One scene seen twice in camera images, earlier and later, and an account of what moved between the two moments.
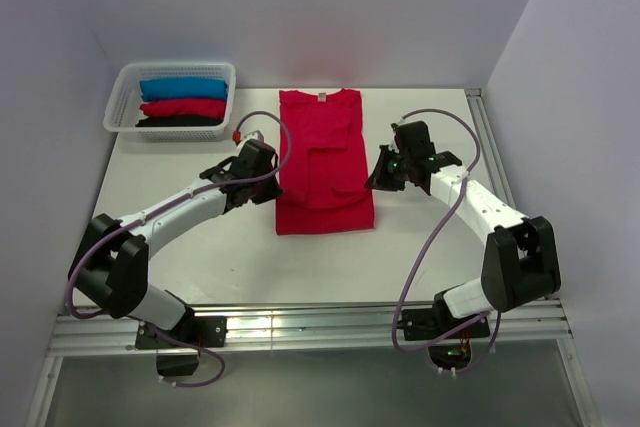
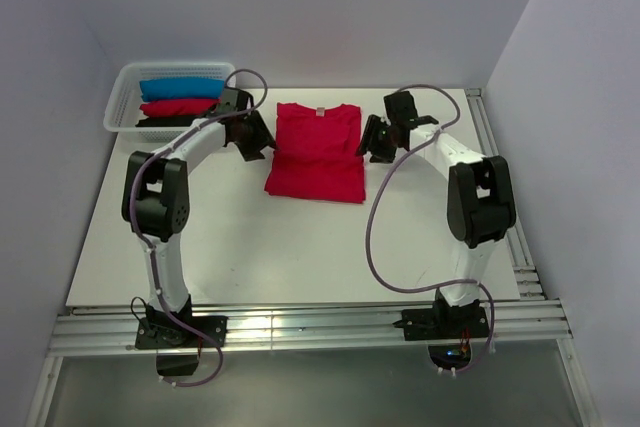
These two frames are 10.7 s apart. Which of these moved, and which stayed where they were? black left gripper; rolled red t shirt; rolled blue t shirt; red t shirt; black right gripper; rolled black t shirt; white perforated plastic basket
Moved: black right gripper; black left gripper; red t shirt
Stayed: white perforated plastic basket; rolled red t shirt; rolled black t shirt; rolled blue t shirt
